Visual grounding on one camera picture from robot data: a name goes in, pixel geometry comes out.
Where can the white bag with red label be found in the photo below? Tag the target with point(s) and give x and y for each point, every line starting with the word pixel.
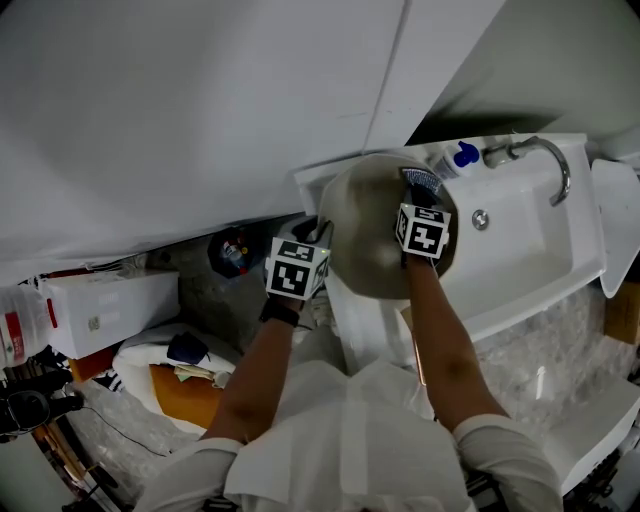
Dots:
pixel 20 330

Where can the dark trash bin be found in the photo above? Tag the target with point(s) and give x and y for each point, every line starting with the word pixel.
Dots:
pixel 220 260

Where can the brown cardboard box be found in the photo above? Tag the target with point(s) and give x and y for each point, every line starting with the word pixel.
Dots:
pixel 622 312

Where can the beige green folded cloth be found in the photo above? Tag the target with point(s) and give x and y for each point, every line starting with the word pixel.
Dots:
pixel 200 374

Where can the white sink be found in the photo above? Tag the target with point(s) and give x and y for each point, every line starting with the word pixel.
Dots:
pixel 520 240

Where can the white cushion bag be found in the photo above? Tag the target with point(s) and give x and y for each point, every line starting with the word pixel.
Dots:
pixel 140 350

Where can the soap bottle with blue pump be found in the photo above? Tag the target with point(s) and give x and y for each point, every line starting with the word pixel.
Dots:
pixel 467 155

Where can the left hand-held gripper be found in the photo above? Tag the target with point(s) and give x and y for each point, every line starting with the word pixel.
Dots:
pixel 292 272

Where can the black white striped cloth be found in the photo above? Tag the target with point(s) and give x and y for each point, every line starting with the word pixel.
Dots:
pixel 112 380

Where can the white cabinet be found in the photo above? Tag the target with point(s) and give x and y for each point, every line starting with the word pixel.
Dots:
pixel 590 435

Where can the silver scrubbing pad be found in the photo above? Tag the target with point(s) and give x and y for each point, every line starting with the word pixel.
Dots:
pixel 422 177

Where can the dark blue pouch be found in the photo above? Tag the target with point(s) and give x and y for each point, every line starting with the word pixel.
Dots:
pixel 187 347

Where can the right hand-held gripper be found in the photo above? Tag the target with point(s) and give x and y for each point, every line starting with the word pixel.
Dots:
pixel 425 235

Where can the chrome sink drain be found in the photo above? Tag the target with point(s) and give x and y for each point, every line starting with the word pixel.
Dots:
pixel 480 219

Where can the person's white clothing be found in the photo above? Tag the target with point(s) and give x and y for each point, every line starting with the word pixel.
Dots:
pixel 350 440

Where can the white curved plastic panel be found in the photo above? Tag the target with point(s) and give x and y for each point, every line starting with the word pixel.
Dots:
pixel 617 225

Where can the person's right forearm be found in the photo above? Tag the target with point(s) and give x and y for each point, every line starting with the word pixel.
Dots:
pixel 445 350

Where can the person's left forearm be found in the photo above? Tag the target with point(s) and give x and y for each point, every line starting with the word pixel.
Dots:
pixel 260 370

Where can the black wristband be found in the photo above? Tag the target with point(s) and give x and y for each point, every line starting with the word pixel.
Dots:
pixel 277 312

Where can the chrome faucet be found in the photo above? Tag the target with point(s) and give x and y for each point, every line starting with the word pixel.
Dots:
pixel 562 170

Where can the white carton box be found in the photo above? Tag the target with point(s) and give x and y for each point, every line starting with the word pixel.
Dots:
pixel 115 310

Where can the orange wooden furniture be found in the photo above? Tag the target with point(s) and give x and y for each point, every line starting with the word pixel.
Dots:
pixel 90 365

